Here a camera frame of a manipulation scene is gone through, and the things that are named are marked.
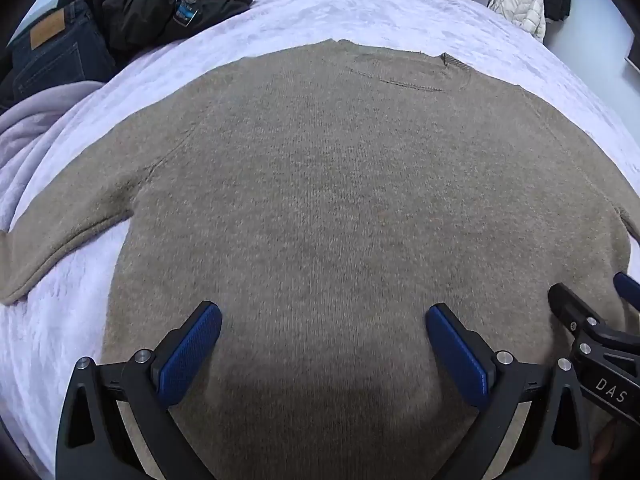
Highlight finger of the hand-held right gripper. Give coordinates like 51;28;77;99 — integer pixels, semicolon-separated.
613;272;640;312
547;282;640;417

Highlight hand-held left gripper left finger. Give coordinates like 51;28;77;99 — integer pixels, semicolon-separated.
55;300;223;480

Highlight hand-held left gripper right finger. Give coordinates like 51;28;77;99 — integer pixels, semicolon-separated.
425;303;594;480

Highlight olive brown knit sweater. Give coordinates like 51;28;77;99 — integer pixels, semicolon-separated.
0;39;640;480

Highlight lavender fleece blanket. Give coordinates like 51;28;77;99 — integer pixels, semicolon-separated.
0;80;108;233

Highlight white puffer jacket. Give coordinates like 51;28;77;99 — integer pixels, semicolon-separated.
487;0;547;43

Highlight dark blue jeans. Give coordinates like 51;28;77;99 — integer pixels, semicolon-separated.
4;0;119;112

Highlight black jacket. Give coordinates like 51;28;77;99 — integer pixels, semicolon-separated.
60;0;257;67

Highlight white fluffy bed blanket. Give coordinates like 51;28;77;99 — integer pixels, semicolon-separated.
0;0;640;480

